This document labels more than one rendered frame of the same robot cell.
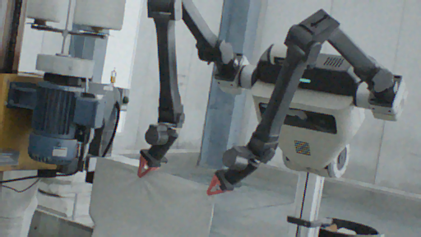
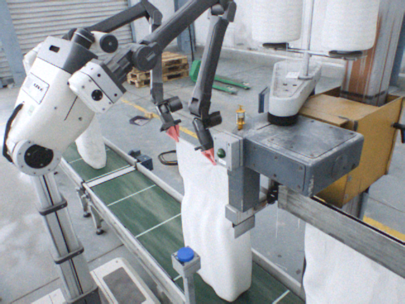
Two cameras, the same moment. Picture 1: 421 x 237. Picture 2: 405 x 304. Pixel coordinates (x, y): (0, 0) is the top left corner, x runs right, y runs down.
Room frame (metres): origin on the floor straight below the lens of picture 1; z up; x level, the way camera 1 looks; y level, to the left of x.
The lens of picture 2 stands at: (3.78, 0.32, 1.71)
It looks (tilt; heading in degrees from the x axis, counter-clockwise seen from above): 27 degrees down; 199
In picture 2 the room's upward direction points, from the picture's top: 3 degrees counter-clockwise
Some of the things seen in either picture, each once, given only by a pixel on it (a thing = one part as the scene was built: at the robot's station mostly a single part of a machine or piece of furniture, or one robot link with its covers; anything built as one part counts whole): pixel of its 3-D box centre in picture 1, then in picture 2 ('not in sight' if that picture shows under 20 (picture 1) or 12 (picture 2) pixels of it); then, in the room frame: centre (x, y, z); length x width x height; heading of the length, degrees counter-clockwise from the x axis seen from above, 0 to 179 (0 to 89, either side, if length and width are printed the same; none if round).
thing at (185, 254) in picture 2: not in sight; (185, 255); (2.98, -0.04, 0.84); 0.06 x 0.06 x 0.02
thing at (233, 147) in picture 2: (117, 98); (228, 150); (2.98, 0.13, 1.29); 0.08 x 0.05 x 0.09; 55
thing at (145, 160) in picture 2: not in sight; (137, 159); (1.54, -1.05, 0.35); 0.30 x 0.15 x 0.15; 55
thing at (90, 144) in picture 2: not in sight; (83, 121); (1.67, -1.44, 0.74); 0.47 x 0.22 x 0.72; 53
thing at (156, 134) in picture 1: (164, 127); (206, 114); (2.59, -0.06, 1.24); 0.11 x 0.09 x 0.12; 146
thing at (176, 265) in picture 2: not in sight; (186, 261); (2.98, -0.04, 0.81); 0.08 x 0.08 x 0.06; 55
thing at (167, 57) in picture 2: not in sight; (152, 61); (-2.37, -2.73, 0.36); 1.20 x 0.82 x 0.14; 141
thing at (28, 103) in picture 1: (31, 97); not in sight; (2.48, 0.38, 1.27); 0.12 x 0.09 x 0.09; 145
